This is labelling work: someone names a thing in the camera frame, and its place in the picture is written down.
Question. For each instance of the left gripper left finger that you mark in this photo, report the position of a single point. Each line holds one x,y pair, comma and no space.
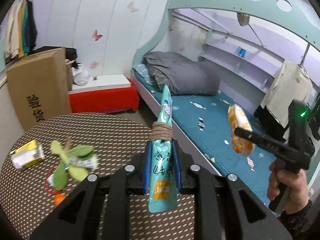
99,203

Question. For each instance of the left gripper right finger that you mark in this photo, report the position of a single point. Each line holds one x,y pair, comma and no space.
224,207

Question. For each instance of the orange cap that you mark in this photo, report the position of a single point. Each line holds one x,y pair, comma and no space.
59,198

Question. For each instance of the green fabric leaf toy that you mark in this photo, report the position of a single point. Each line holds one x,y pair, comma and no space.
59,176

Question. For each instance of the green printed wrapper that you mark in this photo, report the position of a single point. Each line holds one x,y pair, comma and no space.
88,162

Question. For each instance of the yellow white paper box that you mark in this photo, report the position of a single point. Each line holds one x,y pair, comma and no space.
27,155

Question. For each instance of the teal snack pouch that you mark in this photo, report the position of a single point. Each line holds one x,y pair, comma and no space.
162,188

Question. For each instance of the person's right hand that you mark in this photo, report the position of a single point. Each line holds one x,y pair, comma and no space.
298,197

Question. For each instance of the polka dot tablecloth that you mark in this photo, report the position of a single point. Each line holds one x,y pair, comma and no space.
73,145

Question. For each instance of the beige hanging shirt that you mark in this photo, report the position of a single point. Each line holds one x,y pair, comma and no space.
292,83

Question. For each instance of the red storage bench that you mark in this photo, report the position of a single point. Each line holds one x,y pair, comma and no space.
104,94

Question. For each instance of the large cardboard box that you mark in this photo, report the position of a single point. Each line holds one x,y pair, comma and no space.
38,87

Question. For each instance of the grey folded duvet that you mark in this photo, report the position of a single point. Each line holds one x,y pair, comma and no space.
182,75

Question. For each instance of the white plastic bag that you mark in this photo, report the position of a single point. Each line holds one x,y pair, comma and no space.
80,75

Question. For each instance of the hanging clothes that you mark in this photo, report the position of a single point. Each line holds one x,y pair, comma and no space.
20,31

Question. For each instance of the teal bunk bed frame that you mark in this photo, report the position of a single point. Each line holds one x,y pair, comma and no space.
245,41

